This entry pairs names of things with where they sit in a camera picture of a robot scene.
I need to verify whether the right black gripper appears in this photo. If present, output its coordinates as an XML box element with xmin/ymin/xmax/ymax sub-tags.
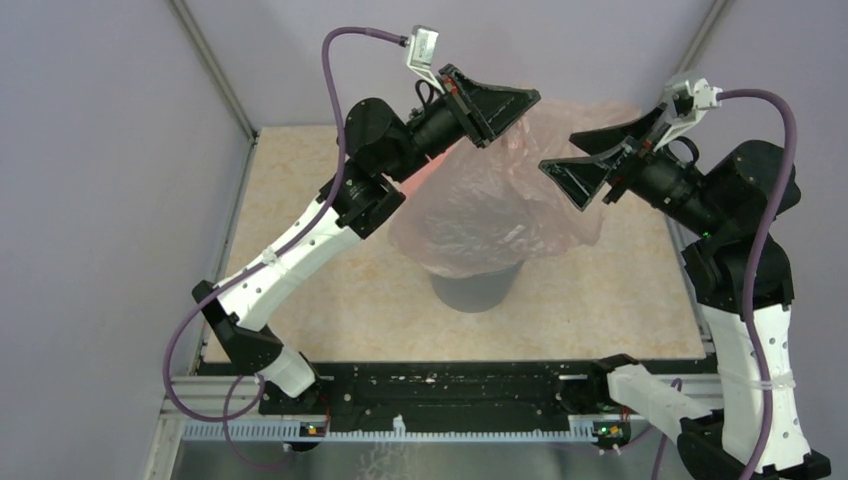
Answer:
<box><xmin>538</xmin><ymin>101</ymin><xmax>725</xmax><ymax>236</ymax></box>

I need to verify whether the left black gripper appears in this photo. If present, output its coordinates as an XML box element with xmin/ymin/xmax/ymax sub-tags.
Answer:
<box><xmin>384</xmin><ymin>63</ymin><xmax>540</xmax><ymax>184</ymax></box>

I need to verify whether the translucent pink trash bag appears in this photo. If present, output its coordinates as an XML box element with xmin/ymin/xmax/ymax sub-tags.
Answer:
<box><xmin>388</xmin><ymin>99</ymin><xmax>641</xmax><ymax>278</ymax></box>

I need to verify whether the pink cloth towel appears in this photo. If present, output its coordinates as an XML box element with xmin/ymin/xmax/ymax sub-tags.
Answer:
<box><xmin>398</xmin><ymin>145</ymin><xmax>455</xmax><ymax>197</ymax></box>

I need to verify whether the grey plastic trash bin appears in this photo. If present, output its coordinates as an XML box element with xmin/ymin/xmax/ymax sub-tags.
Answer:
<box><xmin>428</xmin><ymin>262</ymin><xmax>524</xmax><ymax>313</ymax></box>

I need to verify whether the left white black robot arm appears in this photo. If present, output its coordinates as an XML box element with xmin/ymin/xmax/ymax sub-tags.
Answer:
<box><xmin>193</xmin><ymin>64</ymin><xmax>541</xmax><ymax>414</ymax></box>

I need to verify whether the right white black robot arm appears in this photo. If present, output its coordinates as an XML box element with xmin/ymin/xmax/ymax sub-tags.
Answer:
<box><xmin>539</xmin><ymin>106</ymin><xmax>832</xmax><ymax>479</ymax></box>

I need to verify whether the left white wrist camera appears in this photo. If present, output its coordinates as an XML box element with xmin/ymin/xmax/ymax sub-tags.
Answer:
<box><xmin>405</xmin><ymin>25</ymin><xmax>444</xmax><ymax>93</ymax></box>

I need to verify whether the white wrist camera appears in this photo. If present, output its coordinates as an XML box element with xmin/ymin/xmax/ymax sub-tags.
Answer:
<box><xmin>654</xmin><ymin>71</ymin><xmax>724</xmax><ymax>151</ymax></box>
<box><xmin>405</xmin><ymin>25</ymin><xmax>444</xmax><ymax>93</ymax></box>

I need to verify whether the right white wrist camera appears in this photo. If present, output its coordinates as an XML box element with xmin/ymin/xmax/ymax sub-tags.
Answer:
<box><xmin>654</xmin><ymin>71</ymin><xmax>724</xmax><ymax>151</ymax></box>

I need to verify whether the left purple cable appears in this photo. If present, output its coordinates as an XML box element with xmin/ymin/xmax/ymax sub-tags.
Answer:
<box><xmin>162</xmin><ymin>26</ymin><xmax>409</xmax><ymax>473</ymax></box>

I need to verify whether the purple cable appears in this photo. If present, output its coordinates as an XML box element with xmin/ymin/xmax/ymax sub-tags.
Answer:
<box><xmin>596</xmin><ymin>88</ymin><xmax>798</xmax><ymax>480</ymax></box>
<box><xmin>162</xmin><ymin>26</ymin><xmax>409</xmax><ymax>473</ymax></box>

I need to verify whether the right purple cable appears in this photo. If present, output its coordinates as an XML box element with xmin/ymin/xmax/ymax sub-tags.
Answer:
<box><xmin>596</xmin><ymin>88</ymin><xmax>798</xmax><ymax>480</ymax></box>

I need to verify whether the white toothed cable strip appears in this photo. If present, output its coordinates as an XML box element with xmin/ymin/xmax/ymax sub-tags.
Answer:
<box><xmin>182</xmin><ymin>416</ymin><xmax>598</xmax><ymax>443</ymax></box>

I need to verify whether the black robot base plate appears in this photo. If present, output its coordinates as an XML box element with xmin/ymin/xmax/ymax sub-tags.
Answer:
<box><xmin>258</xmin><ymin>361</ymin><xmax>635</xmax><ymax>434</ymax></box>

